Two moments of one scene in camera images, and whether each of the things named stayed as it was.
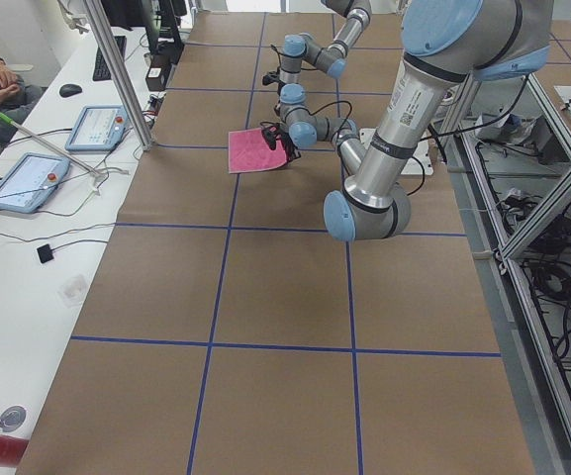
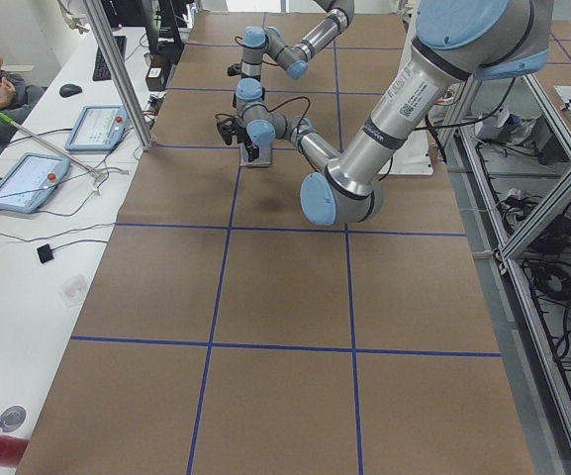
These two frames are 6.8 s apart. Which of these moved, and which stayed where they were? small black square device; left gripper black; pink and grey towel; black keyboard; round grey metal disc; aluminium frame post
Moved: left gripper black; pink and grey towel
Stayed: small black square device; black keyboard; round grey metal disc; aluminium frame post
